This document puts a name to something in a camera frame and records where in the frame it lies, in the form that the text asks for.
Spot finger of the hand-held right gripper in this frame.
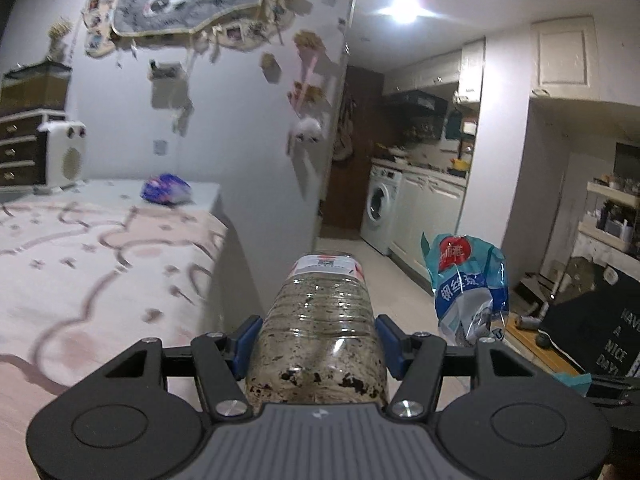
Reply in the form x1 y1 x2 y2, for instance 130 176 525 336
585 374 640 403

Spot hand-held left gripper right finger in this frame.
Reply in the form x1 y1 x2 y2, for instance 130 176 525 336
375 315 541 421

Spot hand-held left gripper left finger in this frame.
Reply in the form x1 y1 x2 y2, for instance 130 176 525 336
102 315 264 421

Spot clear plastic bottle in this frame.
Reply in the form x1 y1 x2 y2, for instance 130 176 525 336
244 253 389 407

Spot blue teal plastic bag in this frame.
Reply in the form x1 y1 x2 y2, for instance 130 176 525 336
421 232 592 395

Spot black printed cloth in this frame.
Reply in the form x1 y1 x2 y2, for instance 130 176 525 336
541 264 640 380

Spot white bed base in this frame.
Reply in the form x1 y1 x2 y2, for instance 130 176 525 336
209 182 267 323

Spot white washing machine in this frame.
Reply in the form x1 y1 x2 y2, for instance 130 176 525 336
360 164 404 257

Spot white kitchen base cabinets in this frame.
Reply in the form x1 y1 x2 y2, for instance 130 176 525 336
389 169 469 287

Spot white shelf rack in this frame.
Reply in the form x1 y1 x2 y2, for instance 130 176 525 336
574 174 640 262

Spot pink printed blanket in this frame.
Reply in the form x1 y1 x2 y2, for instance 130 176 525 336
0 201 232 466

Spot purple snack bag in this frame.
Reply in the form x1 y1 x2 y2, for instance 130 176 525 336
140 173 192 206

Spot hanging brown bag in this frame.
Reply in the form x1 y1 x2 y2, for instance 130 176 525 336
333 96 357 162

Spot white plush toy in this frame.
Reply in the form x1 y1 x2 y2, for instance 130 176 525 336
292 115 324 146

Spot brown wooden door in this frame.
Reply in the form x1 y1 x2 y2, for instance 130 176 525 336
319 64 386 242

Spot dark range hood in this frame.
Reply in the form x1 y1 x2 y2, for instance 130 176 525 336
384 90 449 114

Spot white heater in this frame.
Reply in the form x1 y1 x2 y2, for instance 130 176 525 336
37 119 87 194

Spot white upper kitchen cabinets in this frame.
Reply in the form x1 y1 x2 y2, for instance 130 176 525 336
384 39 487 97

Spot dark drawer cabinet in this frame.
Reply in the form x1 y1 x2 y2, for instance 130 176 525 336
0 109 49 189

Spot glass tank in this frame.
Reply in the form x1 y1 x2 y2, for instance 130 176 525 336
0 59 72 114

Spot white upper cabinet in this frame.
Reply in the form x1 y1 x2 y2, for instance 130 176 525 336
530 16 599 94

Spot ceiling light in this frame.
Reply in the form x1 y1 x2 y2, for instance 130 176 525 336
388 0 427 25

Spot dried flower bunch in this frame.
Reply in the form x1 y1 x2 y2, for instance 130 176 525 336
46 16 77 62

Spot wall mounted holder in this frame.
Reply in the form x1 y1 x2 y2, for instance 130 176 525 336
148 60 183 82

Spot wall photo collage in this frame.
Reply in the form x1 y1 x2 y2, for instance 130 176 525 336
79 0 297 59

